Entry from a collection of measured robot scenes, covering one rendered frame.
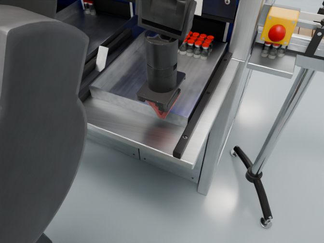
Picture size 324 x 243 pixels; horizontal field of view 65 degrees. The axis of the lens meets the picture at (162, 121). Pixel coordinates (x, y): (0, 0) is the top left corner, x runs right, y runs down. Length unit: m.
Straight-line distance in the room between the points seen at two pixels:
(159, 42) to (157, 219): 1.11
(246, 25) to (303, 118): 1.39
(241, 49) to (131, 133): 0.41
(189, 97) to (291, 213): 1.08
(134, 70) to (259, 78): 1.65
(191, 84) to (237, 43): 0.19
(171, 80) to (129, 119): 0.17
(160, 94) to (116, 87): 0.23
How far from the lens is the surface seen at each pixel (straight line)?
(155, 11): 0.40
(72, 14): 1.09
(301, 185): 1.69
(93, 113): 0.63
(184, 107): 0.62
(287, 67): 0.83
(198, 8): 0.77
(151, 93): 0.48
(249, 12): 0.74
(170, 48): 0.43
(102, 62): 0.74
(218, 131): 1.03
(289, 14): 0.75
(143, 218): 1.41
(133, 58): 0.79
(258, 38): 0.89
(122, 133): 0.57
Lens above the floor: 1.32
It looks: 48 degrees down
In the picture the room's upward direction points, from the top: straight up
